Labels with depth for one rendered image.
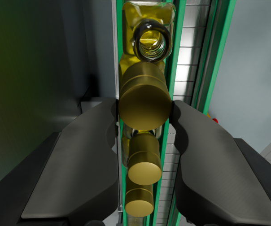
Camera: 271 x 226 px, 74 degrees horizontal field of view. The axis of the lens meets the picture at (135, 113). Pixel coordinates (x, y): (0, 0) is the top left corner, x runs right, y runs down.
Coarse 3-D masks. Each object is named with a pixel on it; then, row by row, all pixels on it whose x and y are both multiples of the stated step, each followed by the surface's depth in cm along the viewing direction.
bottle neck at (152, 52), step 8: (144, 24) 13; (152, 24) 13; (160, 24) 13; (136, 32) 13; (144, 32) 13; (160, 32) 13; (168, 32) 13; (136, 40) 13; (160, 40) 16; (168, 40) 13; (136, 48) 14; (144, 48) 16; (152, 48) 17; (160, 48) 15; (168, 48) 13; (136, 56) 14; (144, 56) 14; (152, 56) 14; (160, 56) 14
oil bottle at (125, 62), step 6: (120, 60) 22; (126, 60) 21; (132, 60) 21; (138, 60) 21; (162, 60) 22; (120, 66) 21; (126, 66) 20; (162, 66) 21; (120, 72) 21; (162, 72) 21; (120, 78) 21; (120, 84) 21
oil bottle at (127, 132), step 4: (124, 124) 24; (124, 128) 25; (128, 128) 24; (132, 128) 23; (156, 128) 24; (160, 128) 24; (124, 132) 25; (128, 132) 24; (156, 132) 24; (160, 132) 24; (128, 136) 24; (156, 136) 24; (160, 136) 25
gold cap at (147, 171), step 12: (132, 144) 20; (144, 144) 19; (156, 144) 20; (132, 156) 18; (144, 156) 17; (156, 156) 18; (132, 168) 17; (144, 168) 17; (156, 168) 17; (132, 180) 18; (144, 180) 18; (156, 180) 18
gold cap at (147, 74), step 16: (144, 64) 13; (128, 80) 12; (144, 80) 11; (160, 80) 12; (128, 96) 11; (144, 96) 11; (160, 96) 11; (128, 112) 11; (144, 112) 11; (160, 112) 11; (144, 128) 12
